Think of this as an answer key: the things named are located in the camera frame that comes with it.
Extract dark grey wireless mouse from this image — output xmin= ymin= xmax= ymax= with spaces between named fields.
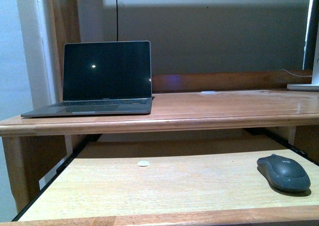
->
xmin=257 ymin=154 xmax=311 ymax=193

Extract small white round disc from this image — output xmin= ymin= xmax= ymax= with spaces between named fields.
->
xmin=201 ymin=91 xmax=216 ymax=95

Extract grey open laptop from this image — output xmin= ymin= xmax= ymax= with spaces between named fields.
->
xmin=21 ymin=41 xmax=152 ymax=118

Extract white round pad on tray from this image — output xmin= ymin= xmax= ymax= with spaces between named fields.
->
xmin=137 ymin=161 xmax=150 ymax=167

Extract wooden pull-out keyboard tray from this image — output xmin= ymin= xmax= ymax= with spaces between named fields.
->
xmin=12 ymin=130 xmax=319 ymax=226

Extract wooden desk with hutch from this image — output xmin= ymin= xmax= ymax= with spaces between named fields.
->
xmin=0 ymin=0 xmax=319 ymax=213

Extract white desk lamp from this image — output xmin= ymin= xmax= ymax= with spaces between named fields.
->
xmin=287 ymin=0 xmax=319 ymax=92

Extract black hanging cable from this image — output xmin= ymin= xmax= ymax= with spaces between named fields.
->
xmin=114 ymin=0 xmax=119 ymax=42

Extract white lamp cable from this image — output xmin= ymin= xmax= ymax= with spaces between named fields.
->
xmin=279 ymin=69 xmax=313 ymax=77

